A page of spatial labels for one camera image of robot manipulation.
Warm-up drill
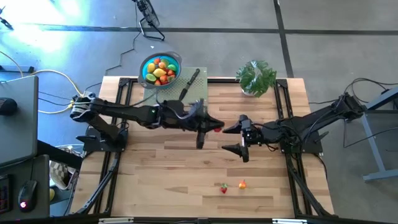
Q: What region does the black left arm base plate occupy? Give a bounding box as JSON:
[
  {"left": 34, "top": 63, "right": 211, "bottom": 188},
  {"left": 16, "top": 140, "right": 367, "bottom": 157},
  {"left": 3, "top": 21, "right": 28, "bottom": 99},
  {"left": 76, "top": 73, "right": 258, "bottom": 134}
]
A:
[{"left": 76, "top": 127, "right": 128, "bottom": 153}]

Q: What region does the black keyboard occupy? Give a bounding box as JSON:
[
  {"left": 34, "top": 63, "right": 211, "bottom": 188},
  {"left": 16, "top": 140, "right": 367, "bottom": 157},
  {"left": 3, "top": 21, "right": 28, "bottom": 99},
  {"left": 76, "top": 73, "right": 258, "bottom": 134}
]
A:
[{"left": 0, "top": 174, "right": 13, "bottom": 215}]

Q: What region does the black floor fan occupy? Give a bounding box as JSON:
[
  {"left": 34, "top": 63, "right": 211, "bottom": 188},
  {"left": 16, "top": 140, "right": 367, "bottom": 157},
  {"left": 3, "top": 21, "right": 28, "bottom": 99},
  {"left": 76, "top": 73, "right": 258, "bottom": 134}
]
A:
[{"left": 132, "top": 0, "right": 166, "bottom": 42}]

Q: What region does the black aluminium table frame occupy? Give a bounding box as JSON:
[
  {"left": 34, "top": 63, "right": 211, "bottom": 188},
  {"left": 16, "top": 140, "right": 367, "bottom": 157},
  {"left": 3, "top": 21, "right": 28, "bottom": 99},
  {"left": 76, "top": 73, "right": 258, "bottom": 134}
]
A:
[{"left": 70, "top": 76, "right": 336, "bottom": 218}]

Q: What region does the grey metal table frame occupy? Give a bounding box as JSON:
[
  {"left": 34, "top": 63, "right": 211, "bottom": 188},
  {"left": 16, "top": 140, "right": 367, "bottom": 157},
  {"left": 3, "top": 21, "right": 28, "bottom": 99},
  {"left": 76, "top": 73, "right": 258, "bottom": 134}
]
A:
[{"left": 360, "top": 86, "right": 398, "bottom": 183}]

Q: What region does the blue collapsible colander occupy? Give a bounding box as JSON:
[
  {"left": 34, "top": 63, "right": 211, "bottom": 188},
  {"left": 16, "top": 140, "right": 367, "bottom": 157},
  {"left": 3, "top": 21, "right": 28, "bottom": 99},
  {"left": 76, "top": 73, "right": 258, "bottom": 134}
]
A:
[{"left": 138, "top": 51, "right": 183, "bottom": 91}]

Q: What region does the dark desk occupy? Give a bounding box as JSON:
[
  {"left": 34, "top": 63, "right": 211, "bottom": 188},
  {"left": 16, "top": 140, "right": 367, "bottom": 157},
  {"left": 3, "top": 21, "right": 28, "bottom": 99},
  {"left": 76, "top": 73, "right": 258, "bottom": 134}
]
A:
[{"left": 0, "top": 154, "right": 50, "bottom": 220}]

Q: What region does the black lit computer mouse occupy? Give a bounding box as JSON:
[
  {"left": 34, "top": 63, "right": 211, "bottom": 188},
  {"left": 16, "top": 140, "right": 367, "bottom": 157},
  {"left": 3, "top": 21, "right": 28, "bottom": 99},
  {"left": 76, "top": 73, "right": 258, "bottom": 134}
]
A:
[{"left": 17, "top": 180, "right": 38, "bottom": 213}]

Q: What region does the checkered bag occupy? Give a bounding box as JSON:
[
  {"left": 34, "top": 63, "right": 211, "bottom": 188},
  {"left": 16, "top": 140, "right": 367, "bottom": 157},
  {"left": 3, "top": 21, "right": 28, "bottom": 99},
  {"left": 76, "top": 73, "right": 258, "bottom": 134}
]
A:
[{"left": 49, "top": 160, "right": 78, "bottom": 190}]

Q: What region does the black kitchen knife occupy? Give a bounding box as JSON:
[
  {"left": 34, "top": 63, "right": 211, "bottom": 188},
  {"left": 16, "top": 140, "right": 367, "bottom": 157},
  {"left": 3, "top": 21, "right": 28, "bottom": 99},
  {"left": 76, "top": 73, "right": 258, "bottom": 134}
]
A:
[{"left": 178, "top": 68, "right": 201, "bottom": 101}]

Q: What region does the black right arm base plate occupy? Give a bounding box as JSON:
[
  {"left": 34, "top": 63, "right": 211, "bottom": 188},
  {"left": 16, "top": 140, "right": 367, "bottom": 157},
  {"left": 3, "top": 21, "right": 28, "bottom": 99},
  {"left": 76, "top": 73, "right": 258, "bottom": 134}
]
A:
[{"left": 278, "top": 129, "right": 330, "bottom": 154}]

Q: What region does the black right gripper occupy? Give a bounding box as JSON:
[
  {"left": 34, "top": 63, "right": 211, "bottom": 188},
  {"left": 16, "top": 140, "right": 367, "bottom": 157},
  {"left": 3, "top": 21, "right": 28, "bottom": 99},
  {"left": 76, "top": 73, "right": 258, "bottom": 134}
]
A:
[{"left": 221, "top": 114, "right": 264, "bottom": 163}]

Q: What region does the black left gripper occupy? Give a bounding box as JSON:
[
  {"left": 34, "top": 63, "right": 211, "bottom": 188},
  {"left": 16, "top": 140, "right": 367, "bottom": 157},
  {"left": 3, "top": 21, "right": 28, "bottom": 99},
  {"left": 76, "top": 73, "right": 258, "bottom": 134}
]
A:
[{"left": 157, "top": 98, "right": 225, "bottom": 149}]

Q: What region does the black floor cable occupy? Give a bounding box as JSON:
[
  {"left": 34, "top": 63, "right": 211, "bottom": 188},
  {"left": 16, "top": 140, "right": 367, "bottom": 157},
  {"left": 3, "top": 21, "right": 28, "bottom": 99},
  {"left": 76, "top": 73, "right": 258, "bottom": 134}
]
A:
[{"left": 307, "top": 77, "right": 398, "bottom": 149}]

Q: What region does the beige floor cable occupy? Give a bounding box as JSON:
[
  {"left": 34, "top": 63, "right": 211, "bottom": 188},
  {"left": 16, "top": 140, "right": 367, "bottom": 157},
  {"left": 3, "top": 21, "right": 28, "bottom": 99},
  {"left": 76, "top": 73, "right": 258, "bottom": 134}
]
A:
[{"left": 0, "top": 49, "right": 80, "bottom": 114}]

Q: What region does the green plant in white pot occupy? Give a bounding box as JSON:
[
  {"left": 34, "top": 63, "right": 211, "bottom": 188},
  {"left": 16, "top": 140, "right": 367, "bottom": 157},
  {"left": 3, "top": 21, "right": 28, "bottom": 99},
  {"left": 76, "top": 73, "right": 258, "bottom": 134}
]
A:
[{"left": 235, "top": 59, "right": 278, "bottom": 98}]

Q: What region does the green perforated metal riser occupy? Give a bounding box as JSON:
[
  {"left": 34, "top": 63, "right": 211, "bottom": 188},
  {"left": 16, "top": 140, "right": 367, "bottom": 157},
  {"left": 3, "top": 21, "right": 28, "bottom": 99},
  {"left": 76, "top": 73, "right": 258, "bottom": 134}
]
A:
[{"left": 142, "top": 67, "right": 208, "bottom": 108}]

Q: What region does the grey side desk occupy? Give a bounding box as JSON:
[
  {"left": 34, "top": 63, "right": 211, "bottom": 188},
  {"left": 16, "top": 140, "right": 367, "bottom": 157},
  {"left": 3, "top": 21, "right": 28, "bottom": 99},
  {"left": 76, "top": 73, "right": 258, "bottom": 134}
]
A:
[{"left": 0, "top": 75, "right": 39, "bottom": 167}]

